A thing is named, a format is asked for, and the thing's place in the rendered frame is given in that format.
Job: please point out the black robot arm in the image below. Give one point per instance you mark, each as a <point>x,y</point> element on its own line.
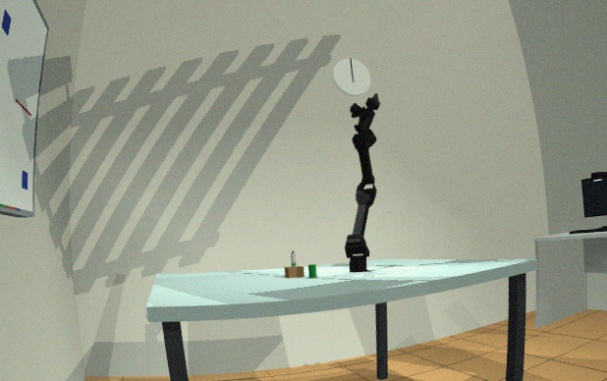
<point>356,243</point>

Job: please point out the tan wooden block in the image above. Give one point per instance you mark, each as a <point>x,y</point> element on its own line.
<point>294,272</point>

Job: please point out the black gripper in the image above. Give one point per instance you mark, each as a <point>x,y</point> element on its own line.
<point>372,104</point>

